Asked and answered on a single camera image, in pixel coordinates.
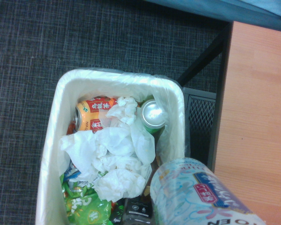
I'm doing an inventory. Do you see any white floral drink can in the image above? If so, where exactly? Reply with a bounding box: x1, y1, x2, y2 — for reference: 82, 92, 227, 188
149, 157, 267, 225

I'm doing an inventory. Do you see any green drink can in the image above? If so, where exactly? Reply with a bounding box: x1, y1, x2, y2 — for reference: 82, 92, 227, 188
139, 98, 167, 135

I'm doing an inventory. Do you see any orange tea can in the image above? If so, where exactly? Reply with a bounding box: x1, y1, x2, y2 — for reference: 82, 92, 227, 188
74, 95, 119, 132

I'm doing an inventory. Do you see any white trash bin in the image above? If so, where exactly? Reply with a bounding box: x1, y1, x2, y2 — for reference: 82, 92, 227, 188
35, 67, 192, 225

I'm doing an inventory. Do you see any small crumpled white tissue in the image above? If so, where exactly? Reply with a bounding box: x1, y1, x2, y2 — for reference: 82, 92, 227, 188
104, 96, 139, 127
93, 168, 148, 203

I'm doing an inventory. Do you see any large crumpled white tissue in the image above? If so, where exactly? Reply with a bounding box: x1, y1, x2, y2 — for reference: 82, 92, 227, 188
58, 121, 156, 181

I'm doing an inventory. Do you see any black mesh metal basket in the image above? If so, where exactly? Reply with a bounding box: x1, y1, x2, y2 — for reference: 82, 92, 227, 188
182, 87, 218, 166

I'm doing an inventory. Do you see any blue plastic wrapper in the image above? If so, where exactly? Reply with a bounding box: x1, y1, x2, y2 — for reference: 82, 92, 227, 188
62, 161, 82, 183

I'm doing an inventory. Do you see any dark green packet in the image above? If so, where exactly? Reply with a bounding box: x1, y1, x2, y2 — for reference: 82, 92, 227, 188
109, 201, 126, 225

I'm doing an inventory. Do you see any green snack bag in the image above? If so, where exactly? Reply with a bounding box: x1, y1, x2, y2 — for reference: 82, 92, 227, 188
60, 176, 112, 225

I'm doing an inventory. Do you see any wooden coffee table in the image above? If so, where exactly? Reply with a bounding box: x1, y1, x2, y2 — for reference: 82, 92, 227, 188
177, 21, 281, 225

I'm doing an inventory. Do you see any sofa with blue cover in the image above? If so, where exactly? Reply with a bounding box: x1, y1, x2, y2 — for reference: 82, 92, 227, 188
144, 0, 281, 34

